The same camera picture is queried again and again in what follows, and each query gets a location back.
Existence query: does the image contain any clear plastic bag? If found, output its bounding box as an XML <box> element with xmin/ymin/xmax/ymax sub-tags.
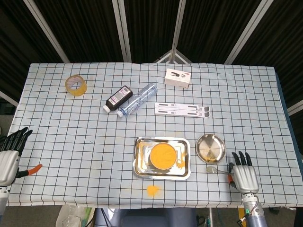
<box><xmin>55</xmin><ymin>204</ymin><xmax>95</xmax><ymax>227</ymax></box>

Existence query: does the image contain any dark brown bottle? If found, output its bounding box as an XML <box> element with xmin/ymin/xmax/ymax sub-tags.
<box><xmin>102</xmin><ymin>85</ymin><xmax>134</xmax><ymax>114</ymax></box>

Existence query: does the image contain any silver spoon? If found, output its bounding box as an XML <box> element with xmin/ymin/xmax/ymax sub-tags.
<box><xmin>206</xmin><ymin>166</ymin><xmax>234</xmax><ymax>175</ymax></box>

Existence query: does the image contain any spilled yellow powder pile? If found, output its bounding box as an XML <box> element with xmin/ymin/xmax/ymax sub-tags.
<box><xmin>145</xmin><ymin>184</ymin><xmax>163</xmax><ymax>198</ymax></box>

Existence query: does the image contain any white stapler box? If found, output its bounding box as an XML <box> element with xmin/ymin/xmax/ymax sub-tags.
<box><xmin>164</xmin><ymin>68</ymin><xmax>191</xmax><ymax>90</ymax></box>

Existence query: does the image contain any small plate with powder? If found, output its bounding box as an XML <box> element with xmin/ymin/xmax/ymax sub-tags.
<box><xmin>196</xmin><ymin>134</ymin><xmax>226</xmax><ymax>164</ymax></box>

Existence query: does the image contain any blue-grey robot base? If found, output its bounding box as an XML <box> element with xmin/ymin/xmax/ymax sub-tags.
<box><xmin>94</xmin><ymin>208</ymin><xmax>197</xmax><ymax>227</ymax></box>

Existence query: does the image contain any stainless steel tray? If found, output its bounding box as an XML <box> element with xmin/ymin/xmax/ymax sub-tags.
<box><xmin>132</xmin><ymin>136</ymin><xmax>191</xmax><ymax>181</ymax></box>

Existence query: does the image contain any checkered tablecloth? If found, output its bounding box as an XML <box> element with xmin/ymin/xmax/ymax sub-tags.
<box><xmin>4</xmin><ymin>62</ymin><xmax>300</xmax><ymax>209</ymax></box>

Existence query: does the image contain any white folding stand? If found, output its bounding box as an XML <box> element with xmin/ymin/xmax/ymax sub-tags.
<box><xmin>154</xmin><ymin>102</ymin><xmax>211</xmax><ymax>118</ymax></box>

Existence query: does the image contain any dark folding partition screen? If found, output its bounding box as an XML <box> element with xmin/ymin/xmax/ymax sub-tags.
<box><xmin>0</xmin><ymin>0</ymin><xmax>303</xmax><ymax>116</ymax></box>

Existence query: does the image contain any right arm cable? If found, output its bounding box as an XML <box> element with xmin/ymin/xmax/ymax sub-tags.
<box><xmin>236</xmin><ymin>200</ymin><xmax>261</xmax><ymax>225</ymax></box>

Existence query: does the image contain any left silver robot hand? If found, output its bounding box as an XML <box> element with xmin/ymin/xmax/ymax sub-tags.
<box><xmin>0</xmin><ymin>127</ymin><xmax>43</xmax><ymax>186</ymax></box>

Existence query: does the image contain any bowl of yellow powder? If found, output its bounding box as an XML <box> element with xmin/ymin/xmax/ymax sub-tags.
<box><xmin>149</xmin><ymin>142</ymin><xmax>178</xmax><ymax>170</ymax></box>

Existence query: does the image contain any yellow tape roll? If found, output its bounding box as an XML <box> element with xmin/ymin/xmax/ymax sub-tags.
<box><xmin>65</xmin><ymin>75</ymin><xmax>88</xmax><ymax>97</ymax></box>

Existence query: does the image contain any clear plastic water bottle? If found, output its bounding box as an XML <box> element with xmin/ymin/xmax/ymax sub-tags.
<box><xmin>116</xmin><ymin>82</ymin><xmax>158</xmax><ymax>117</ymax></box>

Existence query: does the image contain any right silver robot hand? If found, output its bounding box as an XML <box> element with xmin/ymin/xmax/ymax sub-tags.
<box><xmin>228</xmin><ymin>151</ymin><xmax>260</xmax><ymax>194</ymax></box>

